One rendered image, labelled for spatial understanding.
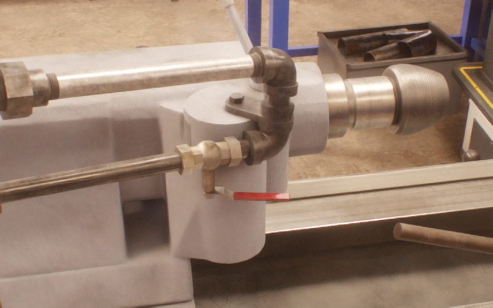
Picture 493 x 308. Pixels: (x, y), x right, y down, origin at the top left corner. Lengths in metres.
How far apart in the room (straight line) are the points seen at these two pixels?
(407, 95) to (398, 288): 0.41
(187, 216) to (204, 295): 0.39
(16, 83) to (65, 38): 3.51
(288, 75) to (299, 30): 3.40
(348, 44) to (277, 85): 2.49
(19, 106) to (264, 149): 0.25
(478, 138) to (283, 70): 2.09
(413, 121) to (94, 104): 0.38
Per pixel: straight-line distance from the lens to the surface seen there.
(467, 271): 1.29
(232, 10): 0.81
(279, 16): 2.77
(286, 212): 1.18
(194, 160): 0.71
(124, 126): 0.81
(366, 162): 2.93
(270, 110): 0.73
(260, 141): 0.73
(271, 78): 0.71
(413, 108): 0.92
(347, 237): 1.18
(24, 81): 0.61
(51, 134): 0.81
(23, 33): 4.24
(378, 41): 3.26
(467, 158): 1.70
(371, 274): 1.24
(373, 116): 0.92
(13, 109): 0.61
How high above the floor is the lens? 1.51
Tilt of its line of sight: 31 degrees down
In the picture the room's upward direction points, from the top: straight up
